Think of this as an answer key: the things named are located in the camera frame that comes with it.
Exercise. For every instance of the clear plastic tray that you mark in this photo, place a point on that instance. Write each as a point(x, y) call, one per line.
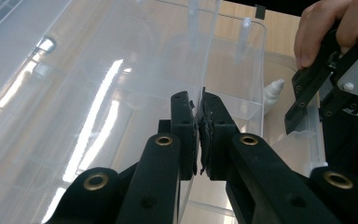
point(230, 77)

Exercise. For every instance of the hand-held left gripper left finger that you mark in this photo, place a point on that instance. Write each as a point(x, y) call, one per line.
point(185, 140)

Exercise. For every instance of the clear plastic storage box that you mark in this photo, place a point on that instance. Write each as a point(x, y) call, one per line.
point(28, 109)

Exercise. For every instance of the small white dropper bottle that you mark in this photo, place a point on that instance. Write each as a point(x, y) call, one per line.
point(272, 93)

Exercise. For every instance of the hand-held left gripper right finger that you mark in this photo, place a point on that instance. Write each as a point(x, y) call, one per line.
point(216, 140)

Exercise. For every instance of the black metal stand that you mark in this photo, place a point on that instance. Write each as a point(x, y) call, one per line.
point(260, 11)

